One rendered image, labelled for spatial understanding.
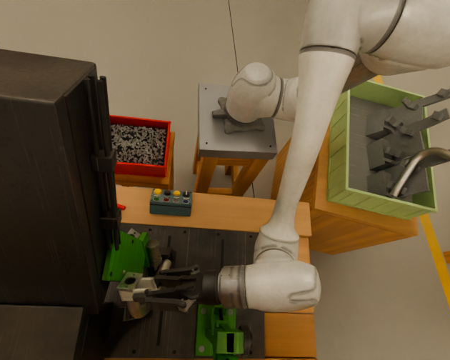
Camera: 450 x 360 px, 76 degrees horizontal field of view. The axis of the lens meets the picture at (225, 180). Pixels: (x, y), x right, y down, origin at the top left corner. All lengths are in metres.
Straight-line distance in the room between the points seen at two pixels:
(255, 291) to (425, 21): 0.56
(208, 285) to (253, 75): 0.72
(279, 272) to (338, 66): 0.40
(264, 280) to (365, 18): 0.50
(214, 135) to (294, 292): 0.78
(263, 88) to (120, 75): 1.71
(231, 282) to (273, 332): 0.54
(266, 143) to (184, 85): 1.41
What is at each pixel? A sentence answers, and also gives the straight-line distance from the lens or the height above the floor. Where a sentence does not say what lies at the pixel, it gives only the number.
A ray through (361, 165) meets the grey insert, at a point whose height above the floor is 0.85.
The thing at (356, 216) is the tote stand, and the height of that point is 0.79.
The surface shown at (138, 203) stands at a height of 0.90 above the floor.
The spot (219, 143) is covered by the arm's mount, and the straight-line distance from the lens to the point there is 1.20.
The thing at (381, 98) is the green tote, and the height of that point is 0.88.
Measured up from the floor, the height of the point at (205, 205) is 0.90.
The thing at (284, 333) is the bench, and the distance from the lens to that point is 1.16.
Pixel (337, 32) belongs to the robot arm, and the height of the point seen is 1.65.
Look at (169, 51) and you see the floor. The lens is 2.76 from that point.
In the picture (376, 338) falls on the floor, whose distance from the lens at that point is 2.40.
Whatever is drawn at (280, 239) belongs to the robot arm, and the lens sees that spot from 0.73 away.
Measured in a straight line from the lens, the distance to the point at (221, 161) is 1.37.
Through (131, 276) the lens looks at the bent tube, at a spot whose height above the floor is 1.22.
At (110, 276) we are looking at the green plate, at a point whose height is 1.26.
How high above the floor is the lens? 1.96
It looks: 67 degrees down
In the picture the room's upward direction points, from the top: 25 degrees clockwise
